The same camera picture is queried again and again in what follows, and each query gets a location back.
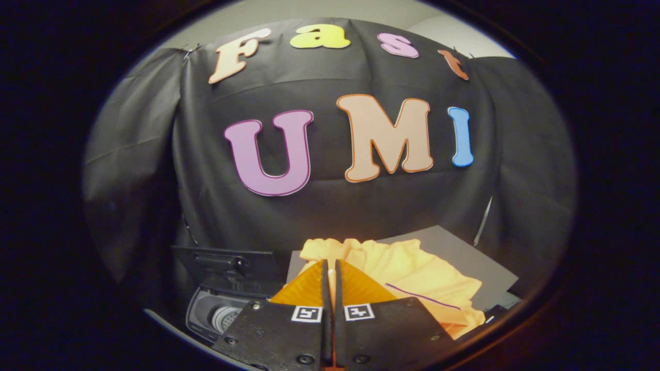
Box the black backdrop cloth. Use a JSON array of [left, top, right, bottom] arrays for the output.
[[82, 18, 577, 310]]

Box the orange garment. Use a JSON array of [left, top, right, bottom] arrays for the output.
[[299, 238, 486, 341]]

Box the dark washing machine lid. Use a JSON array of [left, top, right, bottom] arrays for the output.
[[172, 246, 283, 298]]

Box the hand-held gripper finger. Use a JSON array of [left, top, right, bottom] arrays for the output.
[[211, 259, 334, 371], [334, 259, 457, 371]]

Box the white cabinet with dark top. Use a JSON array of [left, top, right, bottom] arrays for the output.
[[286, 225, 519, 313]]

